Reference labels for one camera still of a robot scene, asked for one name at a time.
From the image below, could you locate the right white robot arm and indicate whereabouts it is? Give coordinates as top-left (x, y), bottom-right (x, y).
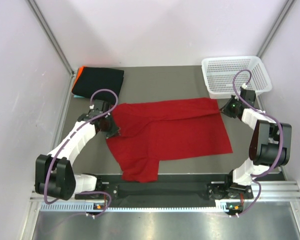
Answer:
top-left (220, 88), bottom-right (292, 198)

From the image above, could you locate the folded black t shirt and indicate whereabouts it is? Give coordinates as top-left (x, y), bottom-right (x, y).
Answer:
top-left (71, 66), bottom-right (125, 99)

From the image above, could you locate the grey slotted cable duct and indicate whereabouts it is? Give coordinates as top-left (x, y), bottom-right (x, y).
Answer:
top-left (40, 201), bottom-right (241, 213)

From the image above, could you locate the left aluminium frame post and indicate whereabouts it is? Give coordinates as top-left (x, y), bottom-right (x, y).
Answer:
top-left (25, 0), bottom-right (74, 76)

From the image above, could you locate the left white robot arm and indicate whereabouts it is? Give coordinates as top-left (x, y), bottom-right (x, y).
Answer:
top-left (34, 100), bottom-right (120, 200)

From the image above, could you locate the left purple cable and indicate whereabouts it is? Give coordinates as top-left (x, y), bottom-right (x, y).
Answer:
top-left (43, 88), bottom-right (120, 221)

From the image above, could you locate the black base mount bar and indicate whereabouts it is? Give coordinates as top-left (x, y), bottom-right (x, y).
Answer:
top-left (74, 174), bottom-right (253, 203)

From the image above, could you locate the folded orange t shirt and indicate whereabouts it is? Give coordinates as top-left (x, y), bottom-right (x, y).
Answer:
top-left (71, 66), bottom-right (86, 90)

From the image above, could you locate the aluminium frame post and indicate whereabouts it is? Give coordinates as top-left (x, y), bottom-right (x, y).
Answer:
top-left (25, 0), bottom-right (74, 76)
top-left (256, 0), bottom-right (297, 59)

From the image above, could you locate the red t shirt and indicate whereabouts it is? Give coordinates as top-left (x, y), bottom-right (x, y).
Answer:
top-left (106, 97), bottom-right (233, 183)

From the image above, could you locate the folded light blue t shirt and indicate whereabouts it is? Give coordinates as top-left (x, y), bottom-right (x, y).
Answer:
top-left (73, 95), bottom-right (85, 98)

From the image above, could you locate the right aluminium frame post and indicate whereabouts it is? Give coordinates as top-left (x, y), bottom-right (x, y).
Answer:
top-left (256, 0), bottom-right (297, 59)

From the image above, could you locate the white plastic basket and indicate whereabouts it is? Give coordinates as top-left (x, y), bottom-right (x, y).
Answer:
top-left (201, 56), bottom-right (273, 100)

